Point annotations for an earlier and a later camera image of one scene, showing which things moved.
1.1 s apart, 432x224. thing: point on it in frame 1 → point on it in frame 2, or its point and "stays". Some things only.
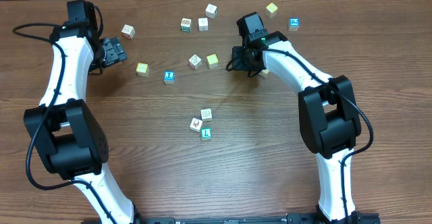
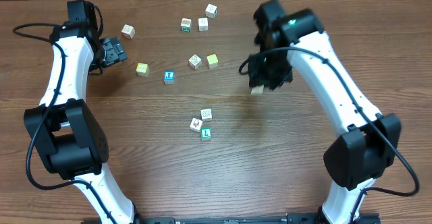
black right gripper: (238, 61) → (270, 79)
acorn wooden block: (196, 125) stays
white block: (203, 23) stays
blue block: (206, 115) stays
